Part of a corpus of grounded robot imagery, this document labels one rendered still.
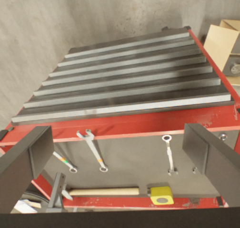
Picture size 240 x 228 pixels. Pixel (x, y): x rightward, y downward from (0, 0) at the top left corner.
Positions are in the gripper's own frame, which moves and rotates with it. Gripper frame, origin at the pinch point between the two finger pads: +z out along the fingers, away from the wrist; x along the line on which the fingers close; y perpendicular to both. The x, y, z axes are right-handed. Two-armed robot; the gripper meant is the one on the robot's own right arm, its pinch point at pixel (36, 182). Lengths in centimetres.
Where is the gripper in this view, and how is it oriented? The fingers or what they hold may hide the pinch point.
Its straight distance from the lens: 54.0
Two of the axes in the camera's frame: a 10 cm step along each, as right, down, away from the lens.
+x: -9.7, 1.1, 2.2
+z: 0.5, -7.8, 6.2
